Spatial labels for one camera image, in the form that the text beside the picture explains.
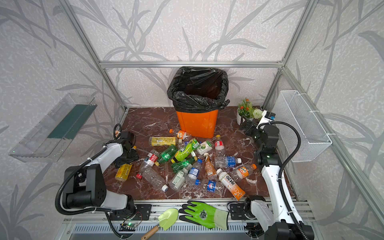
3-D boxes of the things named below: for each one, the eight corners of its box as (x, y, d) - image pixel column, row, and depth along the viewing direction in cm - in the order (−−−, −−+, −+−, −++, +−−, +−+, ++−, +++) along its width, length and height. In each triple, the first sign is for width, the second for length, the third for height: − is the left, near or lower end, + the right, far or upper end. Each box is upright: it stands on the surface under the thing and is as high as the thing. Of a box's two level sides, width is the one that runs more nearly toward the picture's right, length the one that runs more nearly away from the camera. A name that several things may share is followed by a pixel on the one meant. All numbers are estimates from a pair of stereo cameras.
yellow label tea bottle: (150, 147, 100) (148, 142, 95) (152, 141, 103) (149, 136, 98) (175, 147, 100) (174, 142, 95) (176, 141, 103) (175, 136, 98)
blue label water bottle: (214, 169, 90) (215, 165, 85) (213, 158, 95) (214, 153, 90) (240, 169, 90) (242, 165, 85) (238, 158, 95) (240, 153, 90)
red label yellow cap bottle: (214, 157, 94) (215, 154, 91) (213, 136, 105) (214, 132, 101) (224, 157, 94) (225, 154, 91) (222, 136, 105) (222, 132, 101)
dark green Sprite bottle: (154, 164, 92) (152, 160, 88) (174, 147, 100) (173, 143, 96) (160, 170, 90) (158, 166, 86) (179, 152, 98) (178, 148, 94)
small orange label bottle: (235, 182, 85) (237, 179, 81) (230, 174, 88) (232, 170, 84) (256, 173, 89) (259, 169, 84) (251, 165, 92) (253, 161, 87)
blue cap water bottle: (184, 182, 82) (184, 181, 80) (195, 159, 91) (194, 157, 89) (193, 186, 81) (193, 185, 79) (203, 162, 90) (203, 160, 88)
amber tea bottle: (209, 181, 84) (209, 178, 81) (202, 157, 94) (203, 153, 90) (217, 179, 85) (218, 176, 82) (210, 155, 95) (211, 151, 91)
